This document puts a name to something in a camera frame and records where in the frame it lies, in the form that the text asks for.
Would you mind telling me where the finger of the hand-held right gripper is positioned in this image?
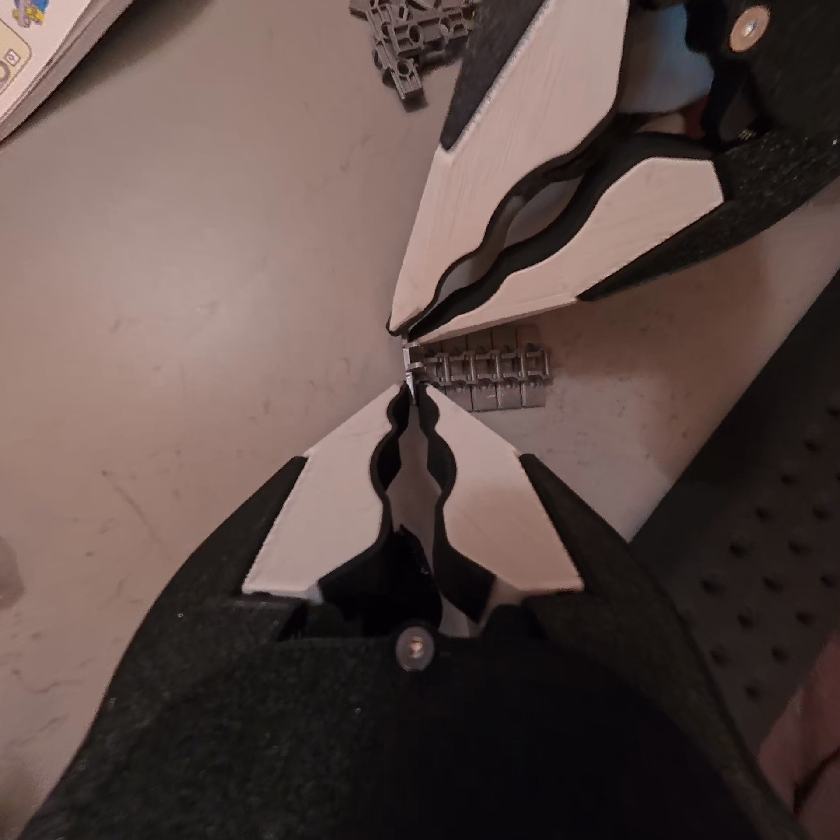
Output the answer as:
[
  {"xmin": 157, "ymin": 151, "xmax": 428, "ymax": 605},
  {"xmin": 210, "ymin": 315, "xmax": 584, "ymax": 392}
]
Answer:
[
  {"xmin": 408, "ymin": 131, "xmax": 725, "ymax": 343},
  {"xmin": 387, "ymin": 0, "xmax": 627, "ymax": 337}
]

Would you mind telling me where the grey track link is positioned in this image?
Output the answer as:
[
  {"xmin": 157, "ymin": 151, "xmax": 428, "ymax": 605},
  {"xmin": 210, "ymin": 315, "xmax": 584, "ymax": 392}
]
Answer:
[{"xmin": 400, "ymin": 338, "xmax": 429, "ymax": 403}]

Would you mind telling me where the instruction manual booklet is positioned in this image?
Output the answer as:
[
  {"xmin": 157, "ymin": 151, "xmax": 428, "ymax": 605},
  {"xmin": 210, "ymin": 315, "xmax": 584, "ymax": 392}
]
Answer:
[{"xmin": 0, "ymin": 0, "xmax": 137, "ymax": 143}]

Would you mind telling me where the black perforated foam pad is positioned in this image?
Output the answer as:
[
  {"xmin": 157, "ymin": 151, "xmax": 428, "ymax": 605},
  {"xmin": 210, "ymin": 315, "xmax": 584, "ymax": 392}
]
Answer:
[{"xmin": 629, "ymin": 262, "xmax": 840, "ymax": 788}]

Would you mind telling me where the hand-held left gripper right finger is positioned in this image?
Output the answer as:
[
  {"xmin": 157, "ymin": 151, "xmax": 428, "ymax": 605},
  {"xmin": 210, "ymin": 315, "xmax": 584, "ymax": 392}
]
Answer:
[{"xmin": 416, "ymin": 386, "xmax": 585, "ymax": 627}]

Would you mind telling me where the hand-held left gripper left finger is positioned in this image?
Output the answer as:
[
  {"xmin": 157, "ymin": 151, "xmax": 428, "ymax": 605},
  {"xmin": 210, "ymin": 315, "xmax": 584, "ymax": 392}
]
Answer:
[{"xmin": 241, "ymin": 384, "xmax": 408, "ymax": 603}]

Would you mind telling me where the pile of grey track pieces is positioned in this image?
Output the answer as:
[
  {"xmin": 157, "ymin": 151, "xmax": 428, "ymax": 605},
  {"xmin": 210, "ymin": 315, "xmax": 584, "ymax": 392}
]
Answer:
[{"xmin": 348, "ymin": 0, "xmax": 481, "ymax": 114}]

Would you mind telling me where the grey track chain segment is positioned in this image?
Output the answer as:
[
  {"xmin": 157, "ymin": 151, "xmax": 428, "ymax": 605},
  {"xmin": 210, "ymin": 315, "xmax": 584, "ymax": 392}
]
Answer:
[{"xmin": 420, "ymin": 326, "xmax": 553, "ymax": 413}]

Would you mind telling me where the person's brown shirt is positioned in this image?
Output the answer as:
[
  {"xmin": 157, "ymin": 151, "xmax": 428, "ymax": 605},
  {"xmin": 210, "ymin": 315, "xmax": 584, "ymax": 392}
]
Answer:
[{"xmin": 756, "ymin": 653, "xmax": 840, "ymax": 824}]

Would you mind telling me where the grey desk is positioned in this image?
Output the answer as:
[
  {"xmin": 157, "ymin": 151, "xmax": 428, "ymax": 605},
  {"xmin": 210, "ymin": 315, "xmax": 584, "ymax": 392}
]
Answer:
[{"xmin": 0, "ymin": 0, "xmax": 840, "ymax": 808}]

